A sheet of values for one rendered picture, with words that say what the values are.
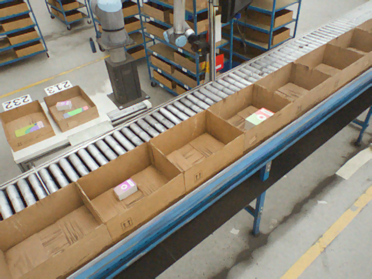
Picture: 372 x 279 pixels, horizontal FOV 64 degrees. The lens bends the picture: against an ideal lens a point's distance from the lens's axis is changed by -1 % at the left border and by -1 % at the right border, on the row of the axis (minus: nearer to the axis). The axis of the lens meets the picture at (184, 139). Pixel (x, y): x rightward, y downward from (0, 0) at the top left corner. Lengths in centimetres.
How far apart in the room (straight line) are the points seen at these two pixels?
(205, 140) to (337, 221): 132
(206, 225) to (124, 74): 120
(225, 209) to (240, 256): 63
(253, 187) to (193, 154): 43
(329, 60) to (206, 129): 118
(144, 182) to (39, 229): 52
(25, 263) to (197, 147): 97
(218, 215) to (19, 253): 97
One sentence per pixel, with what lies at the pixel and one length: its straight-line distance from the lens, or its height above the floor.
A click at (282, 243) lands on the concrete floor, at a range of 240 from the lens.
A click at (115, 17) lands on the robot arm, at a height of 139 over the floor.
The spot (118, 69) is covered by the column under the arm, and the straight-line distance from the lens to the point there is 221.
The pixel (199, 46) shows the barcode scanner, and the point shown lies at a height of 107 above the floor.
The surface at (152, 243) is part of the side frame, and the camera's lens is 146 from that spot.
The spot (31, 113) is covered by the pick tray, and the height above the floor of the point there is 76.
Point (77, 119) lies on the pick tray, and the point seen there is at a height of 81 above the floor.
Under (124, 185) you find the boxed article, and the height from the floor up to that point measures 93.
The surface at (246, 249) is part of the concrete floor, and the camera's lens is 233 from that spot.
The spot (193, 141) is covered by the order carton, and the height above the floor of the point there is 89.
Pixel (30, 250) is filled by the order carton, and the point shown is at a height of 89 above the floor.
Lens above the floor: 204
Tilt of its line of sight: 41 degrees down
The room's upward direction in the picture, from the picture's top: 5 degrees counter-clockwise
